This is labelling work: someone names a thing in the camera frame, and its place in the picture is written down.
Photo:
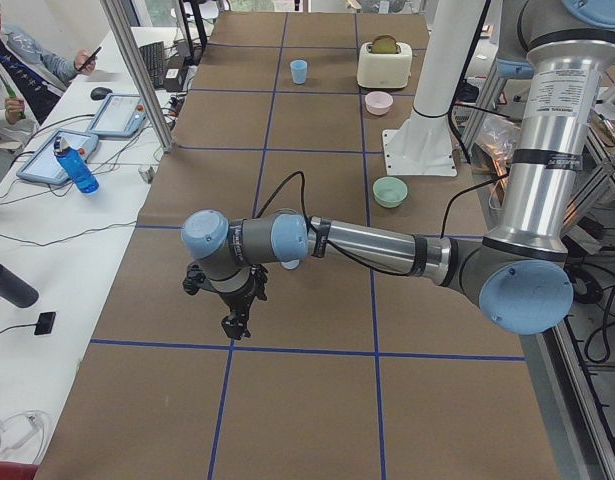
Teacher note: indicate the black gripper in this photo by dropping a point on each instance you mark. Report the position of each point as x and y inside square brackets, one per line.
[235, 302]

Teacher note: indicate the light blue cup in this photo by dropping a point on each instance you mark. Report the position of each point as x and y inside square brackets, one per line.
[299, 71]

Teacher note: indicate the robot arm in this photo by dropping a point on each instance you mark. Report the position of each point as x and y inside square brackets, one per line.
[515, 273]

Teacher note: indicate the small black square pad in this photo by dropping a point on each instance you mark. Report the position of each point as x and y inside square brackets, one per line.
[45, 323]

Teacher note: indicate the green bowl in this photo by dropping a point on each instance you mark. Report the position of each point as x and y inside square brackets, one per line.
[389, 192]

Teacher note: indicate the blue water bottle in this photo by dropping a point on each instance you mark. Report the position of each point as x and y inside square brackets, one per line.
[75, 167]

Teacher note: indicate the black thermos bottle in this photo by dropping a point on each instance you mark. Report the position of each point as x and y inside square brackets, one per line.
[15, 290]

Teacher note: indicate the far teach pendant tablet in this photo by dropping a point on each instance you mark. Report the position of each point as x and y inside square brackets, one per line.
[119, 116]

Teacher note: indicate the teach pendant tablet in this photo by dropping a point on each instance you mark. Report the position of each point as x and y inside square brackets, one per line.
[119, 116]
[43, 167]

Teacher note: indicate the near teach pendant tablet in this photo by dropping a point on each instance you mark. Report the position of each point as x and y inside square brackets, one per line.
[43, 167]

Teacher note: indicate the pink bowl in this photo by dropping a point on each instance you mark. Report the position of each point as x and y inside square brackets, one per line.
[378, 103]

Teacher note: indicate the black computer mouse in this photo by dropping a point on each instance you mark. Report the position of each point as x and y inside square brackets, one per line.
[100, 93]

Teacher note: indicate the black keyboard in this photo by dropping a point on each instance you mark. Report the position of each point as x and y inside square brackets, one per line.
[153, 57]

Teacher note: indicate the cream toaster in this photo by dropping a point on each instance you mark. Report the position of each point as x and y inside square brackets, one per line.
[384, 71]

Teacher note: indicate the bread slice in toaster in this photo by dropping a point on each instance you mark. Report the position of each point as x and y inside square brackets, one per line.
[384, 44]

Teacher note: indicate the seated person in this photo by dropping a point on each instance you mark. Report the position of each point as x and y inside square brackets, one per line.
[32, 81]

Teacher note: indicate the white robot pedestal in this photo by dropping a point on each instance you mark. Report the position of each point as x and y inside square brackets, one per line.
[422, 146]

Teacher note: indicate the aluminium side frame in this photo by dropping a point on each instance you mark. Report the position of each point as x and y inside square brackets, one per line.
[574, 363]

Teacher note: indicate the aluminium frame post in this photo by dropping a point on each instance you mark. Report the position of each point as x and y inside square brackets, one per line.
[129, 51]

